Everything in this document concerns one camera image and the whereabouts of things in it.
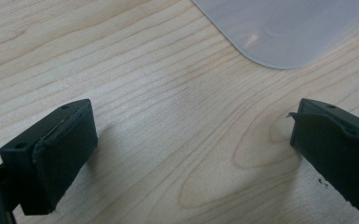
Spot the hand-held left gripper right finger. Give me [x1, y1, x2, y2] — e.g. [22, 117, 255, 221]
[286, 98, 359, 215]

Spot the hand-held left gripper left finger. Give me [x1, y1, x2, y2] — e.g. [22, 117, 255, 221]
[0, 98, 99, 217]

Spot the translucent white plastic mat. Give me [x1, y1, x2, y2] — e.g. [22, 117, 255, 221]
[191, 0, 359, 70]

